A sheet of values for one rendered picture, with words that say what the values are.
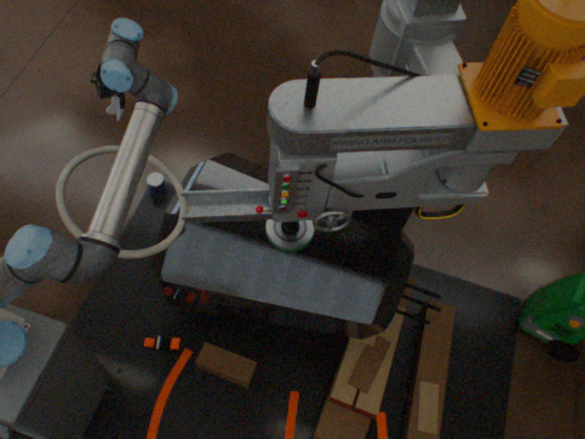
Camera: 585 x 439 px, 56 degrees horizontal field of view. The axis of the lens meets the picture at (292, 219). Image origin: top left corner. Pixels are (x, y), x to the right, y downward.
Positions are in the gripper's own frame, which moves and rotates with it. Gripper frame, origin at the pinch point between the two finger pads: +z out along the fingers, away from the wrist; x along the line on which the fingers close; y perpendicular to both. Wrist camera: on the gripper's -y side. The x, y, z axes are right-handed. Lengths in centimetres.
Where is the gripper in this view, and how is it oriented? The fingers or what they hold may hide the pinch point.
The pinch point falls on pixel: (110, 103)
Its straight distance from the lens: 204.9
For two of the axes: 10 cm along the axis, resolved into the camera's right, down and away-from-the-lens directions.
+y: -7.1, 3.2, -6.3
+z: -4.6, 4.7, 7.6
